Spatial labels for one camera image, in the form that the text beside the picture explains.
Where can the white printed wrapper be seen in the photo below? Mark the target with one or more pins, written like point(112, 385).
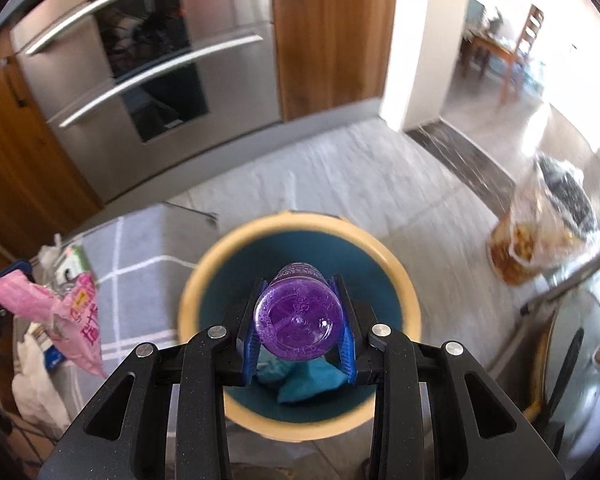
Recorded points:
point(47, 347)

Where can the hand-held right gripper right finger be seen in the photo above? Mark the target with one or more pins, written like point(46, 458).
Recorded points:
point(347, 350)

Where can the grey checked cloth-covered box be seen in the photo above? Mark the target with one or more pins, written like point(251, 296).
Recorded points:
point(140, 285)

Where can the clear plastic food bag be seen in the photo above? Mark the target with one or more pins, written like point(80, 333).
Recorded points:
point(525, 255)

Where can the wooden chair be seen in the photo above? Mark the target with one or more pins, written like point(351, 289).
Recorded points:
point(522, 40)

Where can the stainless steel oven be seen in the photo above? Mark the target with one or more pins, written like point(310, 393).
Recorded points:
point(80, 135)

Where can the pink snack packet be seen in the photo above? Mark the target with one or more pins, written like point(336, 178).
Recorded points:
point(75, 330)

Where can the glass pot lid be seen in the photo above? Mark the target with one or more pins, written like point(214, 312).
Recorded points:
point(580, 385)

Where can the wooden cabinet door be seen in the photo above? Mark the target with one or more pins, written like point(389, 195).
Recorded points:
point(20, 160)
point(330, 60)

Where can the wooden dining table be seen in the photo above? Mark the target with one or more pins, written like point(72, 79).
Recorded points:
point(485, 42)

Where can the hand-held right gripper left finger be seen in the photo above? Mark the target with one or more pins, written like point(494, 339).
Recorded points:
point(251, 342)

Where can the blue bin with yellow rim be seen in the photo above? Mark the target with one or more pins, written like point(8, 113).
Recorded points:
point(377, 287)

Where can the purple spray bottle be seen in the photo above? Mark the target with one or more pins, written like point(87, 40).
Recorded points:
point(297, 320)

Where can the yellow pot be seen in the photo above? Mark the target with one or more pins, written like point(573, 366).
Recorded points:
point(540, 375)

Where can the teal plastic bag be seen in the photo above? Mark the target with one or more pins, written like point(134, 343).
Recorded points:
point(305, 380)

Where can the green and white box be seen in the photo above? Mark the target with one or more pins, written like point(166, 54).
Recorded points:
point(75, 262)

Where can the steel tube frame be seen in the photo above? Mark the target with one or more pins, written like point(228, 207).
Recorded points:
point(570, 280)

